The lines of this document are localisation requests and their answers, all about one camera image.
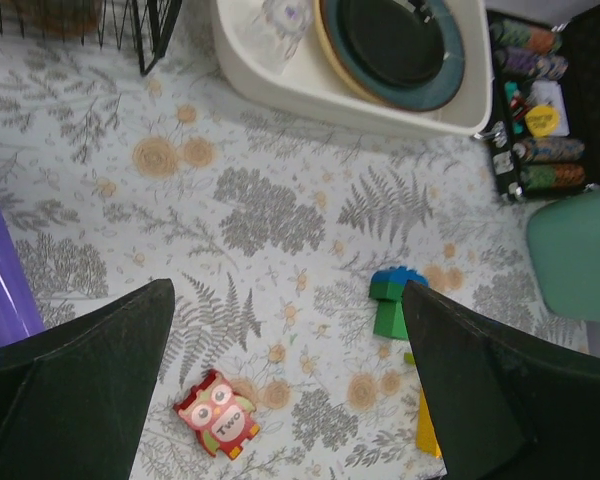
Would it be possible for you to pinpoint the green blue toy block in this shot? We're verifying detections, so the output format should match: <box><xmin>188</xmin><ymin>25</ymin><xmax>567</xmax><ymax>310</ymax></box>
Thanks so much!
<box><xmin>369</xmin><ymin>266</ymin><xmax>429</xmax><ymax>340</ymax></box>

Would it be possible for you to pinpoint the black wire rack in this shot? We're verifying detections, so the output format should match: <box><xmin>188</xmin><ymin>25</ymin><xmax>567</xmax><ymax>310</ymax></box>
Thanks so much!
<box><xmin>0</xmin><ymin>0</ymin><xmax>183</xmax><ymax>76</ymax></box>

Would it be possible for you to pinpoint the yellow window toy block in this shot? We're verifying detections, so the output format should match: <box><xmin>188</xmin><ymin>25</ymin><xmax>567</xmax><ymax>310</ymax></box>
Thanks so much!
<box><xmin>403</xmin><ymin>352</ymin><xmax>445</xmax><ymax>460</ymax></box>

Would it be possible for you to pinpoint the white rectangular basin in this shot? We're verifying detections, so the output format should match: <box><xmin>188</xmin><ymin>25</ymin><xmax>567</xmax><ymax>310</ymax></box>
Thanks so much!
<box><xmin>210</xmin><ymin>1</ymin><xmax>493</xmax><ymax>140</ymax></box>

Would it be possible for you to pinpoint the red owl toy block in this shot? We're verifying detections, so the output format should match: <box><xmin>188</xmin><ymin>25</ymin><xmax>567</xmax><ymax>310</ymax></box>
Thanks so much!
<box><xmin>173</xmin><ymin>369</ymin><xmax>261</xmax><ymax>460</ymax></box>

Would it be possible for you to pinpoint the black poker chip case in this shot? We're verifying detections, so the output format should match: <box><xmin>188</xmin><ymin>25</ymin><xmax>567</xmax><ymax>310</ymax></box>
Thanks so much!
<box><xmin>477</xmin><ymin>5</ymin><xmax>600</xmax><ymax>201</ymax></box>

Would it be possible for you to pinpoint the green trash bin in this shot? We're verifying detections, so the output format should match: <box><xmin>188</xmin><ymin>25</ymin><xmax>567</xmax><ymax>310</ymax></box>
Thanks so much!
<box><xmin>527</xmin><ymin>189</ymin><xmax>600</xmax><ymax>322</ymax></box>

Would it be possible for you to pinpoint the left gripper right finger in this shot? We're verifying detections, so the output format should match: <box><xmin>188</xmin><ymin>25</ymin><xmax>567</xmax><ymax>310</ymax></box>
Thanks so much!
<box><xmin>403</xmin><ymin>281</ymin><xmax>600</xmax><ymax>479</ymax></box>

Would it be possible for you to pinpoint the blue ceramic plate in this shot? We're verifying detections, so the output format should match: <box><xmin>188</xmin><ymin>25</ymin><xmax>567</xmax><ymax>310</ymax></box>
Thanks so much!
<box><xmin>321</xmin><ymin>1</ymin><xmax>466</xmax><ymax>112</ymax></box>

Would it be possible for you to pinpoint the yellow bear plate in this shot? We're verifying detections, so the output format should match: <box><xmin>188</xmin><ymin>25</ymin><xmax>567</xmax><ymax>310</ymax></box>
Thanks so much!
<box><xmin>313</xmin><ymin>0</ymin><xmax>391</xmax><ymax>107</ymax></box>

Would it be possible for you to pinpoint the brown spice jar white lid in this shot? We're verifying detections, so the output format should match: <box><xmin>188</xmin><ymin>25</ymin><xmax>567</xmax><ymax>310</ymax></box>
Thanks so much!
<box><xmin>10</xmin><ymin>0</ymin><xmax>103</xmax><ymax>38</ymax></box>

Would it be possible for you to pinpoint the black small plate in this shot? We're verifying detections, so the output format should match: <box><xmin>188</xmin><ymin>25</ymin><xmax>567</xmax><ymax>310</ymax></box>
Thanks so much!
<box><xmin>337</xmin><ymin>0</ymin><xmax>445</xmax><ymax>87</ymax></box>

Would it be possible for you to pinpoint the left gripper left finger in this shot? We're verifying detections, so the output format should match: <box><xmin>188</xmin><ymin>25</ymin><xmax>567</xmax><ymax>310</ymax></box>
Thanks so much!
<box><xmin>0</xmin><ymin>279</ymin><xmax>175</xmax><ymax>479</ymax></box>

